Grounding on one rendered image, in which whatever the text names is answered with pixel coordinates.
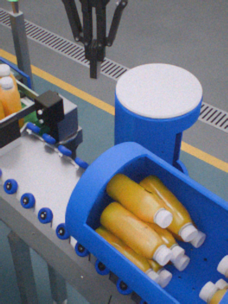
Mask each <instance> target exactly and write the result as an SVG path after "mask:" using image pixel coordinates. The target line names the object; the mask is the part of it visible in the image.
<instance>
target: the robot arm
mask: <svg viewBox="0 0 228 304"><path fill-rule="evenodd" d="M61 1H62V2H63V4H64V7H65V11H66V15H67V16H68V20H69V24H70V27H71V30H72V35H73V36H74V40H75V41H76V42H81V43H83V44H84V50H85V59H88V60H89V67H90V78H94V79H98V76H99V74H100V71H101V62H103V61H104V59H105V56H106V46H108V47H111V46H112V43H113V41H115V38H116V34H117V31H118V27H119V22H120V20H121V15H122V11H123V10H124V8H125V7H126V5H127V4H128V1H129V0H115V4H116V6H117V7H116V9H115V13H114V15H113V18H112V22H111V25H110V30H109V34H108V36H106V7H107V4H108V3H109V2H110V0H79V1H80V3H81V12H82V14H83V28H82V26H81V21H80V17H79V14H78V10H77V8H76V4H75V0H61ZM92 7H93V8H96V22H97V39H93V38H94V36H93V19H92ZM92 39H93V40H92Z"/></svg>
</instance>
